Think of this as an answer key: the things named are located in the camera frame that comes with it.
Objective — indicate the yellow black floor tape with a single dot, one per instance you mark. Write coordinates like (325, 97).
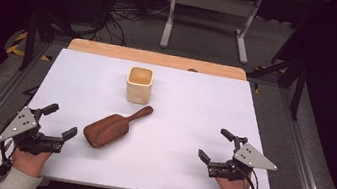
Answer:
(18, 47)

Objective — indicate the black metal stand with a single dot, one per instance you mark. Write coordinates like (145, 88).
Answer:
(294, 76)
(32, 33)

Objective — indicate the cream square cup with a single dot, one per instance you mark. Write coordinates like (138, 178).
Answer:
(138, 90)

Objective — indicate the brown wooden hairbrush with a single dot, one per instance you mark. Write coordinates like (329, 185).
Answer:
(107, 129)

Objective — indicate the person's left hand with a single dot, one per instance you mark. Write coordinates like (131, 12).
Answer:
(30, 163)

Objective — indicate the white metal desk frame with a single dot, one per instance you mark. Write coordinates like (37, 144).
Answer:
(214, 3)

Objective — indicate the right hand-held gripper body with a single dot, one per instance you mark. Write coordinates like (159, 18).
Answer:
(249, 158)

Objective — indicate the light wooden board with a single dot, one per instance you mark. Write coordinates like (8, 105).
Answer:
(158, 58)

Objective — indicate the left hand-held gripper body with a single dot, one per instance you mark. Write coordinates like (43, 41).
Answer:
(21, 123)

